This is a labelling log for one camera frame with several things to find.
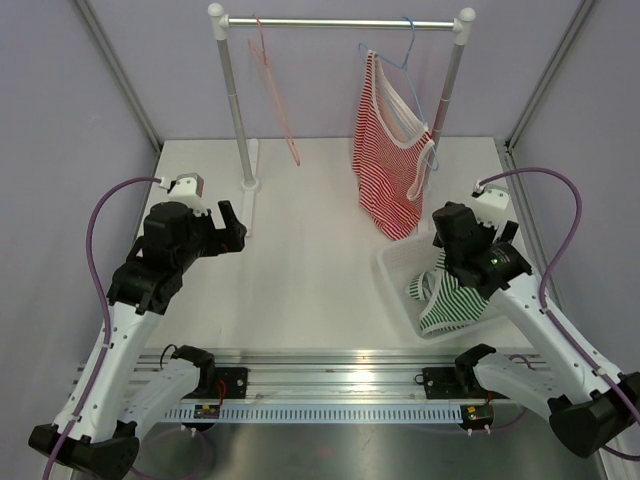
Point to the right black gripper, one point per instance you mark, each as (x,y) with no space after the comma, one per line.
(507,235)

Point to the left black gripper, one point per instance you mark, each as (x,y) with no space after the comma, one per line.
(229,239)

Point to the green striped tank top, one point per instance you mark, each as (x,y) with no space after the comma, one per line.
(448,306)

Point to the red striped tank top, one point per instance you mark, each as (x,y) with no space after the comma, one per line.
(390,155)

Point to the pink wire hanger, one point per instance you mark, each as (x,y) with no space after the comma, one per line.
(263,65)

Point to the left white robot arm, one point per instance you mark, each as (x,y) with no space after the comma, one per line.
(95,433)

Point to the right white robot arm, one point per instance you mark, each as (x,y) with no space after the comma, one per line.
(540,320)

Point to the white plastic basket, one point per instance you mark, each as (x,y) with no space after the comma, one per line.
(400,262)

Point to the white and silver clothes rack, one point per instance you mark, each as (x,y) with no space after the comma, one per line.
(248,150)

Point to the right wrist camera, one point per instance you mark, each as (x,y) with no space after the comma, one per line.
(489,204)

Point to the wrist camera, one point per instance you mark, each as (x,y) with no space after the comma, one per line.
(186,189)
(489,204)

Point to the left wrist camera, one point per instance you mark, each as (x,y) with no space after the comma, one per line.
(186,189)

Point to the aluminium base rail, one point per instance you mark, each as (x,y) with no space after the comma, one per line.
(328,373)

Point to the white slotted cable duct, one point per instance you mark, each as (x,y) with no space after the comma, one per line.
(320,414)

